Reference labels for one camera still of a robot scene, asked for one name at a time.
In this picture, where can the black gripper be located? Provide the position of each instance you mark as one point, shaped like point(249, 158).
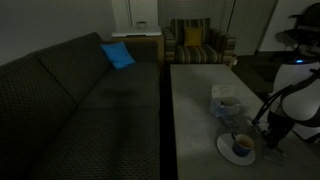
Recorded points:
point(278, 128)

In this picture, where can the metal spoon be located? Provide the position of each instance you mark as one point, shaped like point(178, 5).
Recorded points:
point(275, 155)

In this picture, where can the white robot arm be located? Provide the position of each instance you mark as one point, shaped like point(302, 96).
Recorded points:
point(294, 103)

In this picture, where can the white plate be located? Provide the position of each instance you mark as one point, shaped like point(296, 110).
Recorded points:
point(225, 143)

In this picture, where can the blue tea bag box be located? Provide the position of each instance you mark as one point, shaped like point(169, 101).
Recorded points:
point(223, 100)

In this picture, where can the black office chair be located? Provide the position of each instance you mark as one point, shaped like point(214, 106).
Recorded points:
point(305, 33)

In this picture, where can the yellow cushion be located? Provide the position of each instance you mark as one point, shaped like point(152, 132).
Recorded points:
point(192, 36)

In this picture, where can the striped armchair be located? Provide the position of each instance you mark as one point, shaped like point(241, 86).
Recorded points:
point(217, 46)

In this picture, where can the blue cushion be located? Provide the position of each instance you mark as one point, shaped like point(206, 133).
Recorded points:
point(118, 54)

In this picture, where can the white top side table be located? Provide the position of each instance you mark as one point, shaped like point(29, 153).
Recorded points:
point(148, 34)

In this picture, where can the dark grey sofa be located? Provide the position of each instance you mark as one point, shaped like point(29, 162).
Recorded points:
point(67, 113)

